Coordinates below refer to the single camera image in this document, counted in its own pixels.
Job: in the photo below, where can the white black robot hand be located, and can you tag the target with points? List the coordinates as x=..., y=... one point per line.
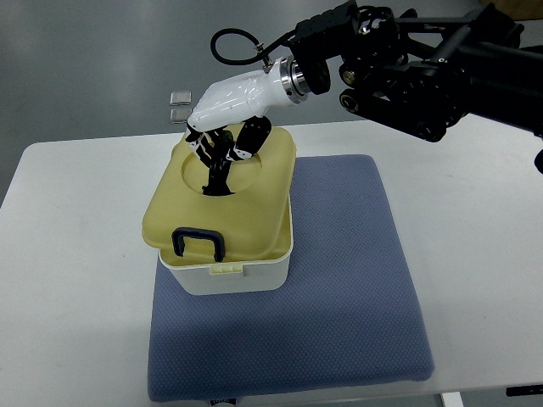
x=241, y=98

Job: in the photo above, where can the yellow storage box lid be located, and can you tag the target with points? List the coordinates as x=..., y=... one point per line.
x=253, y=219

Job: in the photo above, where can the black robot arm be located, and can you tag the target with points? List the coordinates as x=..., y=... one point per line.
x=422, y=75

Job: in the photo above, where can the white storage box base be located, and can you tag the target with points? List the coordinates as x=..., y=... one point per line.
x=234, y=276

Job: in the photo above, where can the brown cardboard box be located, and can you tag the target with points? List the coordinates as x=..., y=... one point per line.
x=519, y=9

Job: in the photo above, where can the lower silver floor plate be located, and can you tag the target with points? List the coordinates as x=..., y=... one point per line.
x=180, y=115

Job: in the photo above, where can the silver floor plate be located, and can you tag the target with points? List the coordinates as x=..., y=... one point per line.
x=180, y=98
x=180, y=115

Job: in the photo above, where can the upper silver floor plate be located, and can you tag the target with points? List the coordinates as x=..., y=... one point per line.
x=180, y=98

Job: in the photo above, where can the blue textured cushion mat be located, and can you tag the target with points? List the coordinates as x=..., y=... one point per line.
x=347, y=314

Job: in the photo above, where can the black table bracket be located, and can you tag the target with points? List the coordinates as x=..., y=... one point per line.
x=521, y=391

